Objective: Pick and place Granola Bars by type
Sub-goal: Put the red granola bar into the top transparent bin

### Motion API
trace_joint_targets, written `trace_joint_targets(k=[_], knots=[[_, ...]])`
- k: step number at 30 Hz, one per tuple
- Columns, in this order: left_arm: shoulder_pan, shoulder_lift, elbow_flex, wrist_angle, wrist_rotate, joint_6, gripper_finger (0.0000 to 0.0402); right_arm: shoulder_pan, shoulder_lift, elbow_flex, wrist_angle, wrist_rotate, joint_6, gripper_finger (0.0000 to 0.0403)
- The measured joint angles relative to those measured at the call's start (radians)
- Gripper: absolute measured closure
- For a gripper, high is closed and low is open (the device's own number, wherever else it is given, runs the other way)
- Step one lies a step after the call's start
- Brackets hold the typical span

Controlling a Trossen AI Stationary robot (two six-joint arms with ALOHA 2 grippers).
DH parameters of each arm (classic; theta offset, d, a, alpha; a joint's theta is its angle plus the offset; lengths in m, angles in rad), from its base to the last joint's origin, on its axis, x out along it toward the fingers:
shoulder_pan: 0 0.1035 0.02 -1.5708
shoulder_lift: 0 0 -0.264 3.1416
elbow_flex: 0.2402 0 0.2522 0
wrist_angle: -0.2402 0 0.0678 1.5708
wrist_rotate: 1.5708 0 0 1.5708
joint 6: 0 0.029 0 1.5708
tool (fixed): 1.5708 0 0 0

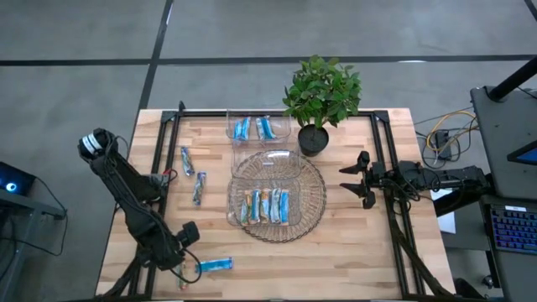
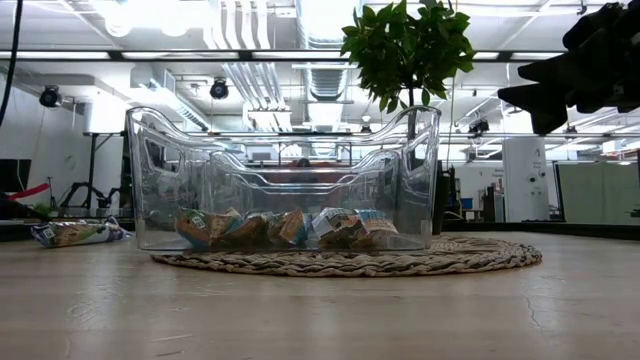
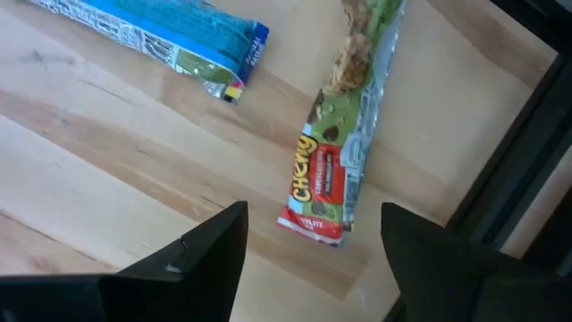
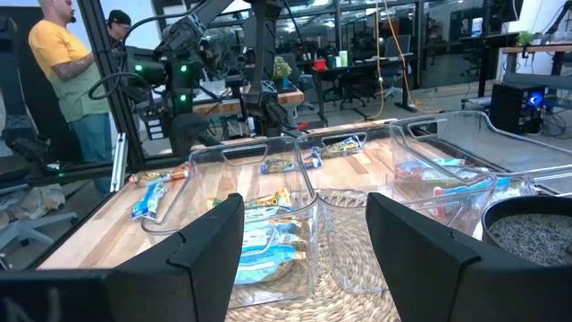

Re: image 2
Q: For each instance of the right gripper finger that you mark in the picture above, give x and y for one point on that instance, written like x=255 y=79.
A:
x=545 y=102
x=590 y=35

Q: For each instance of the blue green orange granola bar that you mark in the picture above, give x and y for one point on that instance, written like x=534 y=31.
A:
x=225 y=225
x=376 y=227
x=75 y=234
x=252 y=230
x=192 y=227
x=292 y=227

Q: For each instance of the white silver packet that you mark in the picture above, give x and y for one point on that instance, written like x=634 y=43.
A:
x=334 y=225

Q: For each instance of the clear plastic bin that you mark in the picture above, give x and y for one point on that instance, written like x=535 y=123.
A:
x=230 y=170
x=160 y=220
x=280 y=182

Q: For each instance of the white pillar cabinet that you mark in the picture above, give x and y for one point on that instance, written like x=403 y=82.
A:
x=525 y=180

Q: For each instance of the grey green partition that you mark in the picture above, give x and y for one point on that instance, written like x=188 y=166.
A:
x=600 y=192

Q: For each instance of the green plant in black pot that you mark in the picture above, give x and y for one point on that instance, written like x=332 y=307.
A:
x=405 y=50

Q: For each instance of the round woven placemat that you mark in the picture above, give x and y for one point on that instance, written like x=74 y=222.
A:
x=475 y=257

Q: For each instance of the black ceiling spot lamp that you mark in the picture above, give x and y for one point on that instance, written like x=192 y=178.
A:
x=219 y=89
x=50 y=96

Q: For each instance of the black metal stand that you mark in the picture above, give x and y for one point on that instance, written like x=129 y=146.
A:
x=91 y=170

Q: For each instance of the red foam tube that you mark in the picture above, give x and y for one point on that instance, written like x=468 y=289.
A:
x=30 y=191

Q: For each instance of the overhead light bar rail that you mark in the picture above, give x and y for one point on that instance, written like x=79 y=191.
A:
x=505 y=55

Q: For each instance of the silver ventilation duct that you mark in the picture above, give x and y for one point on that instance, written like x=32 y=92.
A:
x=327 y=75

